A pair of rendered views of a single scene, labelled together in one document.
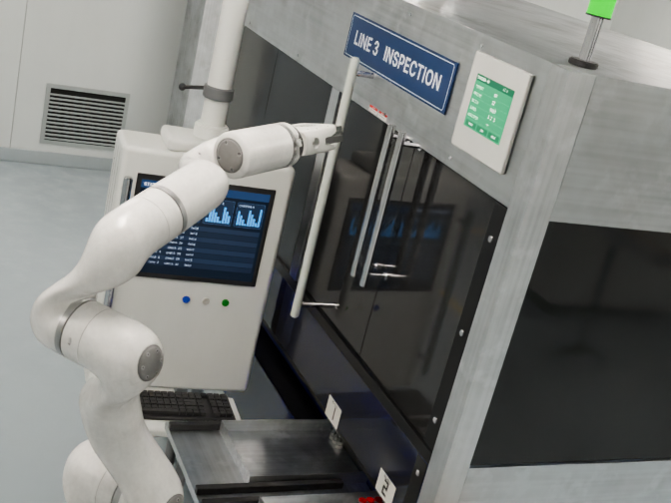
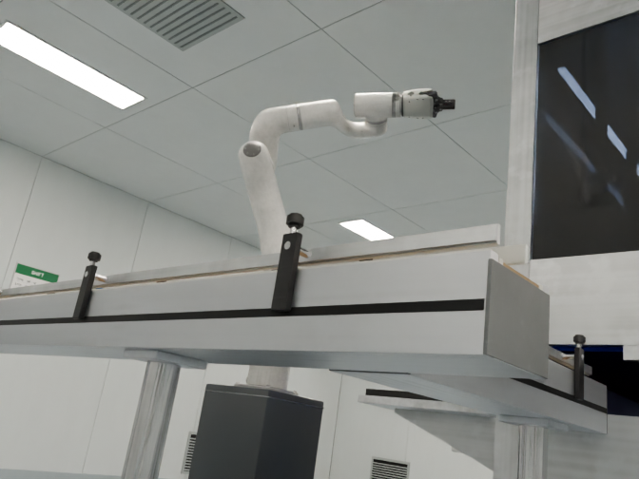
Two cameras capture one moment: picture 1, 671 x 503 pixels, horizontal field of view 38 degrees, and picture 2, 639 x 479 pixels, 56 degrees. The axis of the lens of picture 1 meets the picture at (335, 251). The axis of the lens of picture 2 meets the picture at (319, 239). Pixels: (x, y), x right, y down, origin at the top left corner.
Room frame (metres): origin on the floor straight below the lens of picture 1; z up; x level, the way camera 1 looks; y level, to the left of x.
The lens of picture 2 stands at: (1.00, -1.50, 0.76)
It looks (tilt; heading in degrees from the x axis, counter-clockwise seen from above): 18 degrees up; 72
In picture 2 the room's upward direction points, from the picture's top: 8 degrees clockwise
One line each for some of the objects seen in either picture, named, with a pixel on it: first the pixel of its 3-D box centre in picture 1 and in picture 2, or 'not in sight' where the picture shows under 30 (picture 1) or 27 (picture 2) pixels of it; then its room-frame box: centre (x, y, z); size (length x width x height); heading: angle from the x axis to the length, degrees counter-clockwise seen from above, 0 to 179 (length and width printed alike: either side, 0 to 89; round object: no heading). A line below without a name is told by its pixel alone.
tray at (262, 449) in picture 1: (293, 451); not in sight; (2.28, -0.02, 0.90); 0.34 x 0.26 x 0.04; 117
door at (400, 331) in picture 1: (426, 292); not in sight; (2.10, -0.23, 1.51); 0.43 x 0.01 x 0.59; 27
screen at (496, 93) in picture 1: (489, 111); not in sight; (2.03, -0.24, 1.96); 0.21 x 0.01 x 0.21; 27
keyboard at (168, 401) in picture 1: (166, 404); not in sight; (2.49, 0.38, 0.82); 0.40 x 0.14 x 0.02; 112
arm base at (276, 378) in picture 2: not in sight; (270, 360); (1.49, 0.27, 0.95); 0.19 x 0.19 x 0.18
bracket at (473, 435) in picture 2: not in sight; (451, 441); (1.87, -0.14, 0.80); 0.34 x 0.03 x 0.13; 117
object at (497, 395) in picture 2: not in sight; (497, 359); (1.62, -0.65, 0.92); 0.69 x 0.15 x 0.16; 27
